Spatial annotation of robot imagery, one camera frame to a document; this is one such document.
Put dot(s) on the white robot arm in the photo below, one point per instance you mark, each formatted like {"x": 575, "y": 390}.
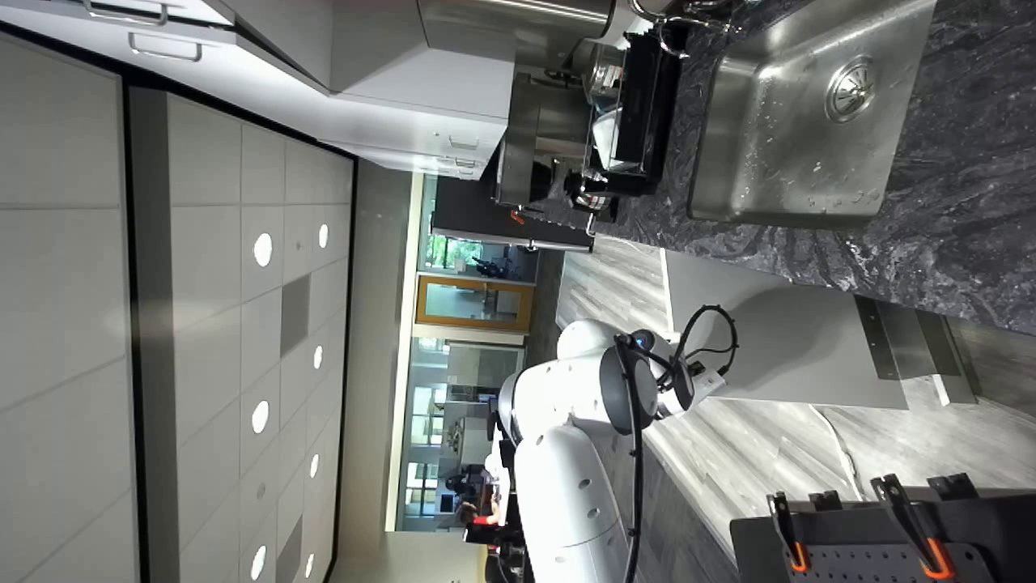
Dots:
{"x": 599, "y": 380}

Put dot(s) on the wooden framed door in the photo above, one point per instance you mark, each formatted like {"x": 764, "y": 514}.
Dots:
{"x": 472, "y": 304}

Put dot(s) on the black dish rack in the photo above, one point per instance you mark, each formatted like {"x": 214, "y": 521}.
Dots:
{"x": 633, "y": 136}

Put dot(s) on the chrome sink faucet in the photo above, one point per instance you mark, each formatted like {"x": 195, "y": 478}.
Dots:
{"x": 678, "y": 17}

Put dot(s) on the stainless steel sink basin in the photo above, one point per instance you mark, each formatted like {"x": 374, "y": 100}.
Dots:
{"x": 808, "y": 115}

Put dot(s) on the orange black clamp left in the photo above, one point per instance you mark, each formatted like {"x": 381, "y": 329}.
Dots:
{"x": 781, "y": 521}

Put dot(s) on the orange black clamp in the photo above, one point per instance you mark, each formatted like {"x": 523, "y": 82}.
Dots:
{"x": 781, "y": 521}
{"x": 915, "y": 527}

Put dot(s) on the orange black clamp right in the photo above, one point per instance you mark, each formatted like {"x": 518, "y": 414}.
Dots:
{"x": 915, "y": 527}

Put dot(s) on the white upper wall cabinet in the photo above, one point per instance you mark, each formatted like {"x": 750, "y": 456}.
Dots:
{"x": 349, "y": 73}

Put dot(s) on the upper cabinet metal handle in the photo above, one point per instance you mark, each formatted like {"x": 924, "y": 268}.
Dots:
{"x": 165, "y": 47}

